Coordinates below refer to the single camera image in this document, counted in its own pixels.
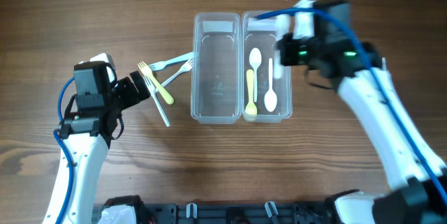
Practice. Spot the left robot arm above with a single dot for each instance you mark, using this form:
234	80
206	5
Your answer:
74	191

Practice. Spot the clear plastic container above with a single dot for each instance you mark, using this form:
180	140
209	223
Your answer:
216	79
262	34

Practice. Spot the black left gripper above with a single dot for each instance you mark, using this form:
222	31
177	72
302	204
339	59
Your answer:
133	97

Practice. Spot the clear plastic container right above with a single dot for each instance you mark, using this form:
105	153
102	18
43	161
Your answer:
262	34

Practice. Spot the light blue plastic fork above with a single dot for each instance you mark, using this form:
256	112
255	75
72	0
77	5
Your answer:
162	64

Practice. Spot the white spoon handle up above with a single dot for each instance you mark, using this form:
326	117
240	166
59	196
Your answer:
270	98

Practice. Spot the yellow plastic fork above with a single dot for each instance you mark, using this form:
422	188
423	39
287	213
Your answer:
147	71

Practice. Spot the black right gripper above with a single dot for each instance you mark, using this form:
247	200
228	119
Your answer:
284	45

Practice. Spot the white plastic fork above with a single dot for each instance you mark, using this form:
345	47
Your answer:
186	67
151	89

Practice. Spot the clear plastic container left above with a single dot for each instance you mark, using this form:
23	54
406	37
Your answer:
216	79

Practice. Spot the yellow plastic spoon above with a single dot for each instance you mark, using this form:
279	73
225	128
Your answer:
250	108

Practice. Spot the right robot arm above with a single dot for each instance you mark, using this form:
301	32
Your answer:
415	175

